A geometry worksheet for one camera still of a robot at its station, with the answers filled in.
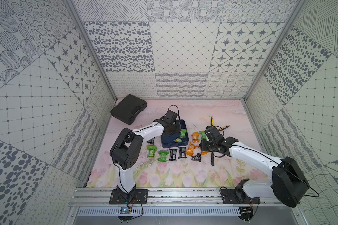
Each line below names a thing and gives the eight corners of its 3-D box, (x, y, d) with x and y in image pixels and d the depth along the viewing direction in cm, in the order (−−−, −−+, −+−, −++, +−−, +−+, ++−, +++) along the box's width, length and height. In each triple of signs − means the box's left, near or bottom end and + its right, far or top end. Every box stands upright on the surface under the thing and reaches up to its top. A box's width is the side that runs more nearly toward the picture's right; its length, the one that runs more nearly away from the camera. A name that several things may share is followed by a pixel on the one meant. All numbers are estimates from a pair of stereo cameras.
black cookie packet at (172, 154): (169, 160, 89) (169, 159, 87) (169, 150, 93) (169, 149, 92) (177, 160, 89) (177, 159, 87) (177, 150, 93) (177, 149, 92)
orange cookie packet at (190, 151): (184, 153, 91) (184, 152, 89) (190, 143, 96) (190, 141, 94) (191, 157, 90) (192, 155, 88) (196, 146, 95) (197, 144, 93)
